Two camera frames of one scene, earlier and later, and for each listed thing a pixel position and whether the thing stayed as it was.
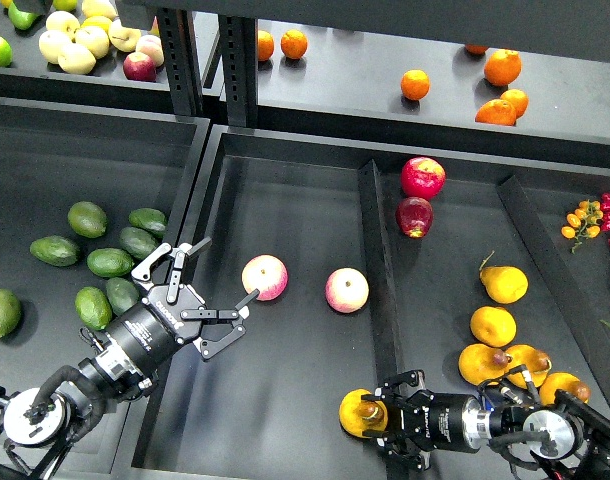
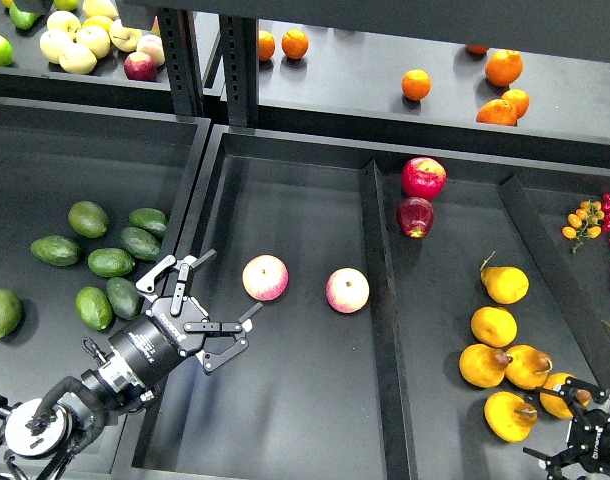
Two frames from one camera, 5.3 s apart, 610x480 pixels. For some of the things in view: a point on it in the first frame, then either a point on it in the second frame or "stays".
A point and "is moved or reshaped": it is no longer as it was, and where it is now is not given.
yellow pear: (358, 415) is moved or reshaped
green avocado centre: (108, 262) stays
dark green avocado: (122, 294) stays
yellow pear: (537, 363) stays
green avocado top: (87, 219) stays
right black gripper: (430, 420) → (598, 438)
